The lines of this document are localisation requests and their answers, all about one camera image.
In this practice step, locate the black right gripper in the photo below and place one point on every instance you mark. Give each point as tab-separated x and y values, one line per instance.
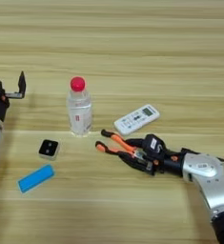
172	165

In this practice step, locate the orange black needle-nose pliers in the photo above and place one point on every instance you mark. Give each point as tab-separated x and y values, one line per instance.
117	138

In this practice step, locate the white remote control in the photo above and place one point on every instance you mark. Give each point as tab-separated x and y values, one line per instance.
136	119

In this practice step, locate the clear bottle with red cap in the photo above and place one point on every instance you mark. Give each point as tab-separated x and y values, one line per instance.
79	114

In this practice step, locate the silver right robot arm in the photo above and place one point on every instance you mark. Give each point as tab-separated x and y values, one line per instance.
208	178

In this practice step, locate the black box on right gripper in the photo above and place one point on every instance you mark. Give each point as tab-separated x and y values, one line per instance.
153	144

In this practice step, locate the small black square box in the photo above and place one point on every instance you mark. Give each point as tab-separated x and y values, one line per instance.
49	148

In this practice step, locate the blue rectangular block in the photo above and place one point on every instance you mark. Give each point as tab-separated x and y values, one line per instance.
36	178

